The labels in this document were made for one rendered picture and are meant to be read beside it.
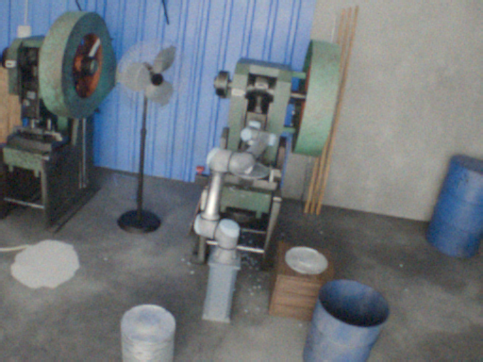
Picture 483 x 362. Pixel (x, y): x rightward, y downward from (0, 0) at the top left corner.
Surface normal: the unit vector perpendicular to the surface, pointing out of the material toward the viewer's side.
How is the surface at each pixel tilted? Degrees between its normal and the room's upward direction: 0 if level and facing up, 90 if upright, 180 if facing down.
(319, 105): 85
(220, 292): 90
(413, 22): 90
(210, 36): 90
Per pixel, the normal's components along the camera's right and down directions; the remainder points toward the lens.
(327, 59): 0.04, -0.44
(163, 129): -0.10, 0.39
